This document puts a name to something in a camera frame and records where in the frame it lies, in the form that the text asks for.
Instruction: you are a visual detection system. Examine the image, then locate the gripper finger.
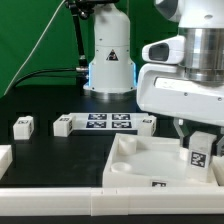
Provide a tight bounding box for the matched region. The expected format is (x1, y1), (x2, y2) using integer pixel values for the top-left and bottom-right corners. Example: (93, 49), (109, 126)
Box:
(216, 127), (224, 157)

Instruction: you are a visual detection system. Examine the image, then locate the white cable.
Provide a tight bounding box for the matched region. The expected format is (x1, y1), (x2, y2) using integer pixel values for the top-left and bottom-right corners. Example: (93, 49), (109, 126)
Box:
(2, 0), (67, 98)

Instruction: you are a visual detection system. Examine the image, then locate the white front fence wall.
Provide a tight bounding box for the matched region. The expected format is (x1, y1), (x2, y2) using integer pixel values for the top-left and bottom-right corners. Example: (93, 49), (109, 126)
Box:
(0, 187), (224, 216)

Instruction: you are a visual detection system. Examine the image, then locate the black cable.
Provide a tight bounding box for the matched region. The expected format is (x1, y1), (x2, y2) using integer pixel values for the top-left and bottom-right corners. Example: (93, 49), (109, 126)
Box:
(12, 68), (88, 88)

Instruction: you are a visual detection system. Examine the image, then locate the white left fence piece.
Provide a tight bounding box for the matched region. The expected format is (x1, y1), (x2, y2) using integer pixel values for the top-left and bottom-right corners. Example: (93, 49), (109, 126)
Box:
(0, 145), (13, 179)

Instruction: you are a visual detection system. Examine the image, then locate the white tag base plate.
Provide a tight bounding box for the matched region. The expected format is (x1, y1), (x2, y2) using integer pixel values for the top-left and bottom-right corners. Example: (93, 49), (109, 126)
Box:
(74, 113), (147, 130)

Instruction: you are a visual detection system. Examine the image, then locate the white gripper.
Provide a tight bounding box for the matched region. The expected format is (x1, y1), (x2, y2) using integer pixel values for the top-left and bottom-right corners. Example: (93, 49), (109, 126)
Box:
(137, 63), (224, 148)

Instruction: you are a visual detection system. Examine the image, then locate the white square tabletop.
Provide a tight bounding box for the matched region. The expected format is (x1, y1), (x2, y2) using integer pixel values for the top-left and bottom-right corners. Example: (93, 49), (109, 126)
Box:
(102, 133), (218, 188)

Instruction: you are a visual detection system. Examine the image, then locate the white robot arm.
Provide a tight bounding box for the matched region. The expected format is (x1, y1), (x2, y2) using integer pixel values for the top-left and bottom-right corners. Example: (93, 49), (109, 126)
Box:
(84, 0), (224, 156)

